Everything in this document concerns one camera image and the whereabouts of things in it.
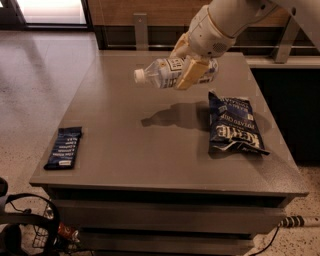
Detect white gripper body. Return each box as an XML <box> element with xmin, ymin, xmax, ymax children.
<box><xmin>187</xmin><ymin>5</ymin><xmax>235</xmax><ymax>58</ymax></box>

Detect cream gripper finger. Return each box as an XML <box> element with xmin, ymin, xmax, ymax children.
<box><xmin>170</xmin><ymin>33</ymin><xmax>189</xmax><ymax>58</ymax></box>
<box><xmin>175</xmin><ymin>56</ymin><xmax>209</xmax><ymax>90</ymax></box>

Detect clear bottle with blue label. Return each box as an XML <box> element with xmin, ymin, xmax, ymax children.
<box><xmin>134</xmin><ymin>58</ymin><xmax>218</xmax><ymax>89</ymax></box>

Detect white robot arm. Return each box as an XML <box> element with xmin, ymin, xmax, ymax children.
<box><xmin>170</xmin><ymin>0</ymin><xmax>320</xmax><ymax>90</ymax></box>

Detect blue rxbar blueberry bar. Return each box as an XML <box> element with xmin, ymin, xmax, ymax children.
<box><xmin>44</xmin><ymin>127</ymin><xmax>82</xmax><ymax>170</ymax></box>

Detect blue kettle potato chip bag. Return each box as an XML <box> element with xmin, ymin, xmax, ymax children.
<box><xmin>208</xmin><ymin>91</ymin><xmax>269</xmax><ymax>155</ymax></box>

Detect grey table with drawers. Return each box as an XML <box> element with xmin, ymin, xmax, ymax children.
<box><xmin>31</xmin><ymin>52</ymin><xmax>307</xmax><ymax>256</ymax></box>

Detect orange can in basket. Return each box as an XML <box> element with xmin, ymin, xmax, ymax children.
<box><xmin>58</xmin><ymin>222</ymin><xmax>79</xmax><ymax>242</ymax></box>

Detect black headphones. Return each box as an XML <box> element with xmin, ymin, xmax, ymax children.
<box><xmin>0</xmin><ymin>178</ymin><xmax>60</xmax><ymax>256</ymax></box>

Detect left metal railing post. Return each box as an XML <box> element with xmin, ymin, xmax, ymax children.
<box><xmin>133</xmin><ymin>13</ymin><xmax>149</xmax><ymax>51</ymax></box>

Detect metal railing post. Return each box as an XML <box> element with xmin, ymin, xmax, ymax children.
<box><xmin>272</xmin><ymin>17</ymin><xmax>300</xmax><ymax>64</ymax></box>
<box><xmin>133</xmin><ymin>13</ymin><xmax>149</xmax><ymax>51</ymax></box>

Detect right metal railing post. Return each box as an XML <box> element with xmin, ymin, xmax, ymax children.
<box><xmin>272</xmin><ymin>17</ymin><xmax>300</xmax><ymax>64</ymax></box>

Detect striped cable connector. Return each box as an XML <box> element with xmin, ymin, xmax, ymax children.
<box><xmin>279</xmin><ymin>215</ymin><xmax>320</xmax><ymax>228</ymax></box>

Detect black floor cable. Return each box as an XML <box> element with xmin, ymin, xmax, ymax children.
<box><xmin>248</xmin><ymin>223</ymin><xmax>281</xmax><ymax>256</ymax></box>

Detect black wire basket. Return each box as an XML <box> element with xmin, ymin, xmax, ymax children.
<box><xmin>31</xmin><ymin>199</ymin><xmax>84</xmax><ymax>256</ymax></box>

